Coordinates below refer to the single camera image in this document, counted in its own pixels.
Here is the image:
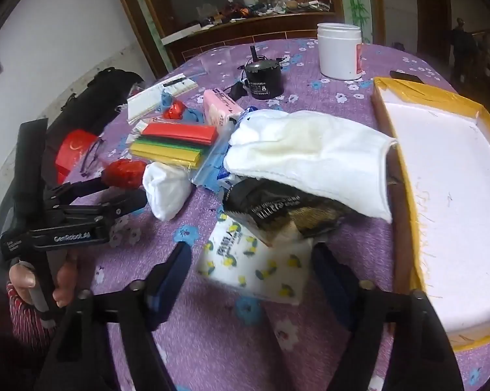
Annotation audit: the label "bag of red yellow sponges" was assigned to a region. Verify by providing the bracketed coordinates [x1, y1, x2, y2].
[128, 122, 219, 169]

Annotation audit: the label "white towel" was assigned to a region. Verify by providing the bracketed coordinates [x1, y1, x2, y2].
[224, 109, 397, 223]

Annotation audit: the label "black backpack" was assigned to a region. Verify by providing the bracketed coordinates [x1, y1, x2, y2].
[42, 67, 143, 185]

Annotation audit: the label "person left hand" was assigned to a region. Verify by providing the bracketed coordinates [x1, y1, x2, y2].
[8, 250, 82, 308]

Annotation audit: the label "purple eyeglasses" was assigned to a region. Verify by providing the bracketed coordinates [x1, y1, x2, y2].
[80, 137, 105, 178]

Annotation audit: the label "black snack packet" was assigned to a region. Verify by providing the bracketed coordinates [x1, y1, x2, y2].
[222, 178, 354, 246]

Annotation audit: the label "pink tissue pack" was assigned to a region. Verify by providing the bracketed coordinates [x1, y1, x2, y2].
[203, 88, 243, 132]

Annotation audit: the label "white plastic jar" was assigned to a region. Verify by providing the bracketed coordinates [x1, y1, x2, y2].
[317, 22, 363, 80]

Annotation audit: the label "white sock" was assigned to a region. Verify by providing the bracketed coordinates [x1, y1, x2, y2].
[142, 162, 192, 222]

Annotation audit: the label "black power adapter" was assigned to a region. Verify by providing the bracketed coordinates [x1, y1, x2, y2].
[228, 81, 248, 102]

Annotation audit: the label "purple floral tablecloth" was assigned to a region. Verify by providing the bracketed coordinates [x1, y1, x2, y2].
[63, 37, 490, 391]

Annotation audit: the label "red plastic bag ball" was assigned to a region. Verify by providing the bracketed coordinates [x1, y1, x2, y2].
[101, 159, 147, 189]

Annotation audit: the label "white notebook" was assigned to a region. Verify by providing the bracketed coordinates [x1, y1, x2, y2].
[127, 73, 198, 123]

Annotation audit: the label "lemon print tissue pack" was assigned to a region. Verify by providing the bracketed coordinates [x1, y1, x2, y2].
[196, 214, 312, 305]

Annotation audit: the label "red gift box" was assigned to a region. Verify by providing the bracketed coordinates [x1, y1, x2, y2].
[55, 129, 97, 184]

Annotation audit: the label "yellow cardboard box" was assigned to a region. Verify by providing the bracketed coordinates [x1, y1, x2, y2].
[371, 77, 490, 351]

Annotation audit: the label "black electric motor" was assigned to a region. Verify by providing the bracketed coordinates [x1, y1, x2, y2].
[243, 45, 284, 101]

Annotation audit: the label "wooden sideboard counter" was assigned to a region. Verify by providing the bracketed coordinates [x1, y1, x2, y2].
[166, 12, 344, 67]

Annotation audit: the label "black smartphone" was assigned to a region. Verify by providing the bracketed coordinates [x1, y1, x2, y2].
[389, 70, 424, 84]

